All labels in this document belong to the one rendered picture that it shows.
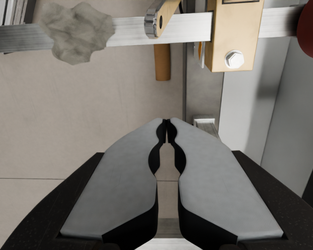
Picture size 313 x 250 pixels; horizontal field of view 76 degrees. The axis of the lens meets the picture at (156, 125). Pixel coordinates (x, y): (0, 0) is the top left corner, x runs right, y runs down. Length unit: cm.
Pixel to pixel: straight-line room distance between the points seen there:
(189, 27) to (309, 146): 35
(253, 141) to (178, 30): 46
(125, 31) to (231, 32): 12
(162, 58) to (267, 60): 60
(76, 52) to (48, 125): 123
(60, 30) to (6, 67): 119
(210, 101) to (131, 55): 75
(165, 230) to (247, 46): 25
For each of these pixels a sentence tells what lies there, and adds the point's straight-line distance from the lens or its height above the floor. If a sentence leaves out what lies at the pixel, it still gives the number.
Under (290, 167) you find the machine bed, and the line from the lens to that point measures 57.
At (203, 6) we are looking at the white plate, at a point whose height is 79.
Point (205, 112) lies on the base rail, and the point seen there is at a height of 70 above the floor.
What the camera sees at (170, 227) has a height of 95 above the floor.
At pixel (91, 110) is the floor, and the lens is 131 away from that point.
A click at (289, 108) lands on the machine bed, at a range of 55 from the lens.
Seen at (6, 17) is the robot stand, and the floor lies 23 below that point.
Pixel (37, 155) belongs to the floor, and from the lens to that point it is 167.
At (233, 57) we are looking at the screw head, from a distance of 25.
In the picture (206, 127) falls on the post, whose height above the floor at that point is 75.
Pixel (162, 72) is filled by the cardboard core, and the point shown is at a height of 8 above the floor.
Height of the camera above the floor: 112
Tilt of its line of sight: 62 degrees down
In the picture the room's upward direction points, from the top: 175 degrees counter-clockwise
